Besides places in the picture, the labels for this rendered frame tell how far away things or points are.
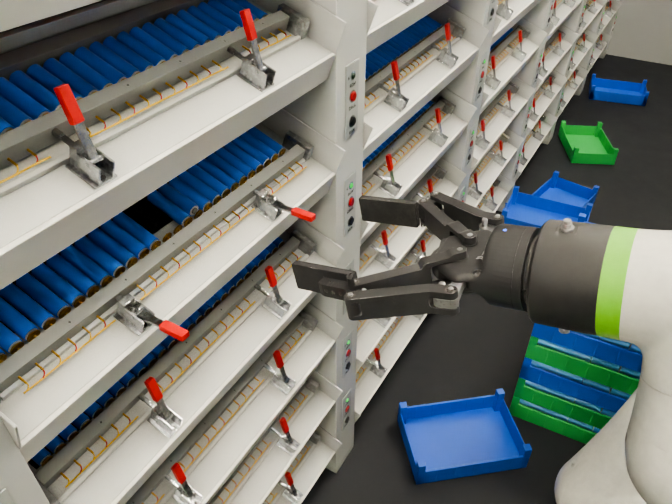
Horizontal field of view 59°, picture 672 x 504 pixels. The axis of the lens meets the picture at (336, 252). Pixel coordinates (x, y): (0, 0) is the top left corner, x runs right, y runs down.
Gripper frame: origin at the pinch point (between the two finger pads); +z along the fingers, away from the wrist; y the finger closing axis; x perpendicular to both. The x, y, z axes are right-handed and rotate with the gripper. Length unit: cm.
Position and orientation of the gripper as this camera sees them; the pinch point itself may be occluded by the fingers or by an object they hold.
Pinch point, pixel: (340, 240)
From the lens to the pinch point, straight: 62.4
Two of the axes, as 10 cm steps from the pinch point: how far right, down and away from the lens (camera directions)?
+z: -8.4, -1.4, 5.2
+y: 5.1, -5.3, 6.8
